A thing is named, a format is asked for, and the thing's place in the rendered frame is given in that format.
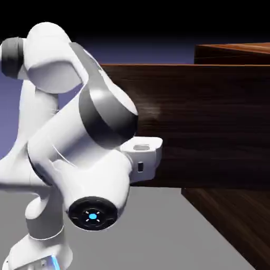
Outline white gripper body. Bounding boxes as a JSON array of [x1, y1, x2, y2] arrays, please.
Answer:
[[120, 136, 163, 184]]

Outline dark wood cabinet door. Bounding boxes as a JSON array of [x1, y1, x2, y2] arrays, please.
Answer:
[[180, 187, 270, 270], [100, 63, 270, 189]]

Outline dark wood cabinet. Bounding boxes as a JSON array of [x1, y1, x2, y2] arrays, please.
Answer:
[[180, 42, 270, 270]]

